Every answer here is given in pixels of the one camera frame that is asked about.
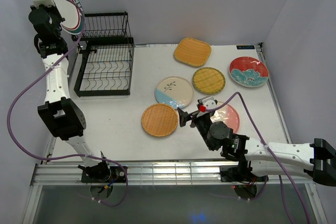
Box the round orange woven plate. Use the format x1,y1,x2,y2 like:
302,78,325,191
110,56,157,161
141,103,179,137

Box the white plate green maroon rim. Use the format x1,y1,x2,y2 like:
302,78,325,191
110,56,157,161
53,0,83,35

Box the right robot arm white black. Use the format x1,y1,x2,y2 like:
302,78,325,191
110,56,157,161
177,109,335,187

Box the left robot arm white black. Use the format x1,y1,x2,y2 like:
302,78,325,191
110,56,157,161
28,5,111,182

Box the cream pink plate with sprig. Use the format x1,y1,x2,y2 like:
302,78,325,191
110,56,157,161
211,104,240,133

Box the cream blue plate with sprig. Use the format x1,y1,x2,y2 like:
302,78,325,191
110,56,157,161
154,76,194,109

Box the round yellow green woven plate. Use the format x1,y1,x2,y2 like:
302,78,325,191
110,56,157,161
192,67,226,95

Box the square orange woven plate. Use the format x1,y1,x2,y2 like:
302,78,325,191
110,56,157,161
173,38,212,67

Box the red plate blue flower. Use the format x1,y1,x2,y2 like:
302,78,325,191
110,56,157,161
229,57,269,88

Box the blue label sticker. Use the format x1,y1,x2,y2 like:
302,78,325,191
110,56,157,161
236,45,255,50

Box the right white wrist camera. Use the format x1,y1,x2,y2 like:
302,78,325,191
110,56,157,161
197,96,217,117

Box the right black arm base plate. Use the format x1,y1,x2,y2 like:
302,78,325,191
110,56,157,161
219,166,268,185

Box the black wire dish rack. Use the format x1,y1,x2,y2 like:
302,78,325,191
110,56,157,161
74,12,134,97

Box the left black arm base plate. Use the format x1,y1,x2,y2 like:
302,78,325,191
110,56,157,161
80,166,128,184

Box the aluminium front rail frame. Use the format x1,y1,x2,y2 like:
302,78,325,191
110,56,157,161
30,159,316,187

